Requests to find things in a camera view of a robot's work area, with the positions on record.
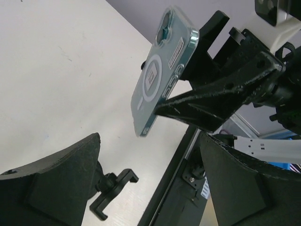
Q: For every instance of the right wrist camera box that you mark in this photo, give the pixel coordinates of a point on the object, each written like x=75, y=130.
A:
x=284, y=17

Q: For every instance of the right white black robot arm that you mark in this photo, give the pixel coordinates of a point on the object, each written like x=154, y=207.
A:
x=289, y=113

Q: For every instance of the left white cable duct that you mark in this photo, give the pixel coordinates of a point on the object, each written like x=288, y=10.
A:
x=205, y=189

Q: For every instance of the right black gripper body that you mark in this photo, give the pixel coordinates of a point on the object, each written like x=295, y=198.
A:
x=253, y=74

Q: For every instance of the black clear case smartphone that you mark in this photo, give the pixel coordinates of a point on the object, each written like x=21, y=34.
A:
x=175, y=42

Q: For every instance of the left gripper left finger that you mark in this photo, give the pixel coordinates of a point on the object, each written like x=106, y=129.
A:
x=52, y=191

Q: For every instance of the black phone stand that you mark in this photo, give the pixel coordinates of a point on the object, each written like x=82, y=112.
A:
x=109, y=185

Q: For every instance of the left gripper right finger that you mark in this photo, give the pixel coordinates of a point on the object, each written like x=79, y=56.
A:
x=247, y=191

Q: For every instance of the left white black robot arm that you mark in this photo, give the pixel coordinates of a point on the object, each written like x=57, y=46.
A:
x=269, y=151

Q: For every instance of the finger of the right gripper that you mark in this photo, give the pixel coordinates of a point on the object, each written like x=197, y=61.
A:
x=201, y=69
x=209, y=106

